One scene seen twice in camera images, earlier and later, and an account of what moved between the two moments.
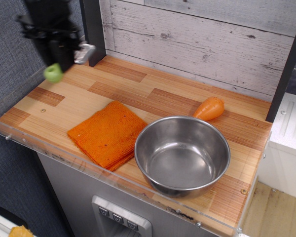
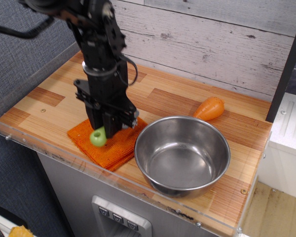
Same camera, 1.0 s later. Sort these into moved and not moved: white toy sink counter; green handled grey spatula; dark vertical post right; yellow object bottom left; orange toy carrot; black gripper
Moved: green handled grey spatula; black gripper
Not moved: yellow object bottom left; dark vertical post right; white toy sink counter; orange toy carrot
